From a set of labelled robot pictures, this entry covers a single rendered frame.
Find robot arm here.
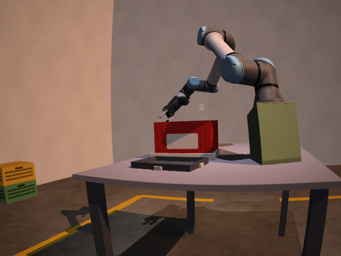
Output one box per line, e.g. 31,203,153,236
179,26,284,105

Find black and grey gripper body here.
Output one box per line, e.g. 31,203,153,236
163,92,190,117

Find red crate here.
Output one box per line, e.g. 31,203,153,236
154,121,218,153

